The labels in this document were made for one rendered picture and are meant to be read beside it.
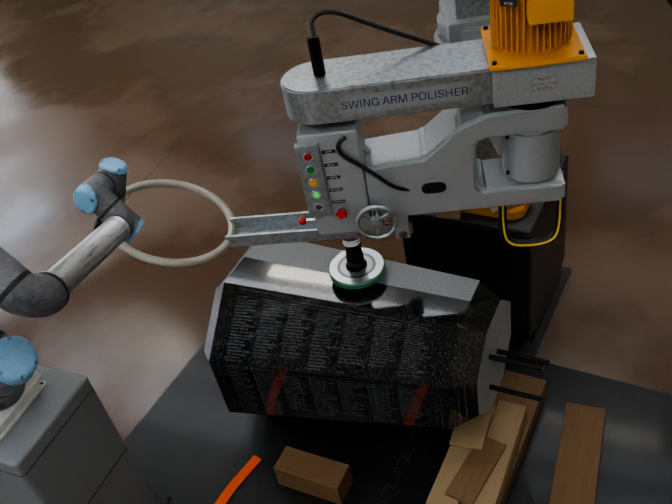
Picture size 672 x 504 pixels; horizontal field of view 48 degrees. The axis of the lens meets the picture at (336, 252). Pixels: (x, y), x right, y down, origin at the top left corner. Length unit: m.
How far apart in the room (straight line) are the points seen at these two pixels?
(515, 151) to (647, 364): 1.49
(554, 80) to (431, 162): 0.46
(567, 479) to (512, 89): 1.56
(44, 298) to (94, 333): 2.33
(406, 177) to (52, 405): 1.46
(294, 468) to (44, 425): 1.04
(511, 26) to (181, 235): 3.01
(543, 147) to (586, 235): 1.85
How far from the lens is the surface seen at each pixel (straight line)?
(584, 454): 3.25
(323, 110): 2.40
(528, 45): 2.36
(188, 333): 4.14
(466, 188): 2.58
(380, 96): 2.37
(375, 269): 2.88
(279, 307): 2.97
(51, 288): 2.09
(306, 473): 3.22
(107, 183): 2.56
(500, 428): 3.17
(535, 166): 2.57
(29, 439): 2.79
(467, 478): 3.02
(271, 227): 2.87
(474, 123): 2.46
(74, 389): 2.86
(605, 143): 5.09
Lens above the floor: 2.75
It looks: 39 degrees down
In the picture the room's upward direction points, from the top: 12 degrees counter-clockwise
